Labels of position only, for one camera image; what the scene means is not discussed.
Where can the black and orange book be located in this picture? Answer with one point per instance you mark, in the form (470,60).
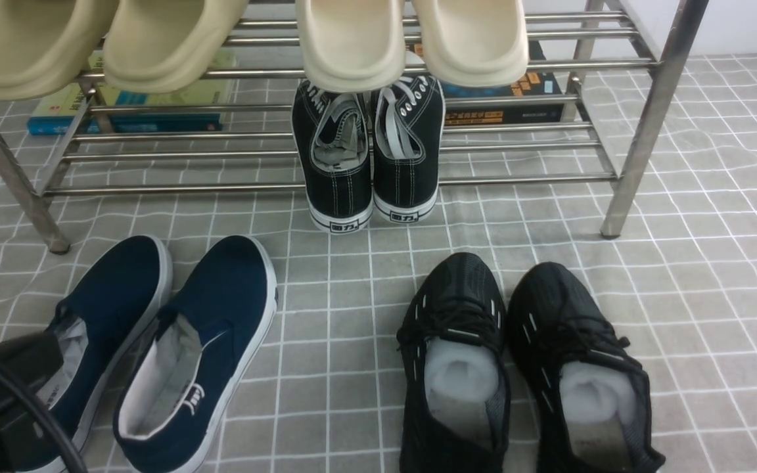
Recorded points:
(531,100)

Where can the khaki slipper far left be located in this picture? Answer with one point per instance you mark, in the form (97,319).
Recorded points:
(45,44)

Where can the stainless steel shoe rack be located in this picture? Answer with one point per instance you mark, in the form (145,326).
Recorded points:
(367,118)

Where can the cream slipper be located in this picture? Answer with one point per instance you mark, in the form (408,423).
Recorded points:
(351,46)
(474,43)

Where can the grey checked floor cloth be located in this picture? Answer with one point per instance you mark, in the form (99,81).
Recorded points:
(325,391)

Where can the black mesh sneaker left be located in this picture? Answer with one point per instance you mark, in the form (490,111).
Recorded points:
(457,402)

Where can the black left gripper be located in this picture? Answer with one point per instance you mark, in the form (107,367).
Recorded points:
(33,359)

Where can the black mesh sneaker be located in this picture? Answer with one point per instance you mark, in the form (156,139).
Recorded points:
(457,402)
(593,399)

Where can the black canvas sneaker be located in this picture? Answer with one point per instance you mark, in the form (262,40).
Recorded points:
(405,158)
(332,141)

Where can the black canvas sneaker left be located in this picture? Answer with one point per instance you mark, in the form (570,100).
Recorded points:
(332,141)

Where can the navy slip-on shoe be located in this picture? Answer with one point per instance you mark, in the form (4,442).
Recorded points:
(168,416)
(97,323)

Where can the black canvas sneaker right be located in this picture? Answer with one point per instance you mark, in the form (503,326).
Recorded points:
(405,158)

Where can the khaki slipper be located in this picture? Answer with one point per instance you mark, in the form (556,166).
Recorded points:
(164,46)
(45,44)

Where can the black mesh sneaker right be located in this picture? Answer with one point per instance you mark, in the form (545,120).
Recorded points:
(593,399)

